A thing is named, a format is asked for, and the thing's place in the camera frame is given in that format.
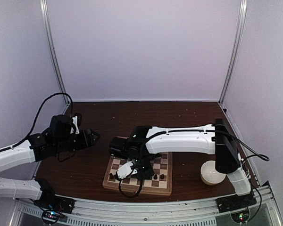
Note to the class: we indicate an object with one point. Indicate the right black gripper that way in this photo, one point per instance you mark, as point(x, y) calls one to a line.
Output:
point(150, 171)

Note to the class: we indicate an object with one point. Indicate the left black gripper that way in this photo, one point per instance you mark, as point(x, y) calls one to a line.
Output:
point(87, 139)

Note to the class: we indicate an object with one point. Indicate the wooden chess board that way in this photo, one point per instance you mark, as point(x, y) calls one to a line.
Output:
point(130, 185)

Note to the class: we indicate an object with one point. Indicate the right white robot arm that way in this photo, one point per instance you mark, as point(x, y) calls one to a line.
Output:
point(148, 142)

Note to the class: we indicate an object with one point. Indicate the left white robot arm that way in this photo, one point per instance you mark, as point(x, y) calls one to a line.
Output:
point(33, 148)

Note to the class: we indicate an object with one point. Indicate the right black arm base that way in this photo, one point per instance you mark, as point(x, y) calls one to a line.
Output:
point(237, 206)

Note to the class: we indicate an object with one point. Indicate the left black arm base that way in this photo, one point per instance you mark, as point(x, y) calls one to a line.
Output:
point(53, 207)

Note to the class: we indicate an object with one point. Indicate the white bowl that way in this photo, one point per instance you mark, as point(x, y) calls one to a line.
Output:
point(209, 175)

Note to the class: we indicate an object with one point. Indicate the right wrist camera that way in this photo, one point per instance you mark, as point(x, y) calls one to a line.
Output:
point(126, 170)

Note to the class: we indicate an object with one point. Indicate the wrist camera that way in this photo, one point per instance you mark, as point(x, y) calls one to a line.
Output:
point(77, 121)
point(126, 170)

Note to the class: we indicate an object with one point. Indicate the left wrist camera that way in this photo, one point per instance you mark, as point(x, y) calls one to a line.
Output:
point(77, 121)

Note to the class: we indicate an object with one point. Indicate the left aluminium frame post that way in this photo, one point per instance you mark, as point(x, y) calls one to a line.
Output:
point(53, 55)

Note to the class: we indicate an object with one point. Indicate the aluminium frame post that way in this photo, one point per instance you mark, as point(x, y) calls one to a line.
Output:
point(235, 50)
point(53, 55)

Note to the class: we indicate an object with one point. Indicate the front aluminium rail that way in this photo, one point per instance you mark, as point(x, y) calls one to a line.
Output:
point(203, 212)

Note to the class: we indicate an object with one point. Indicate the right aluminium frame post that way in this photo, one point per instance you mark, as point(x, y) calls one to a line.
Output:
point(235, 50)

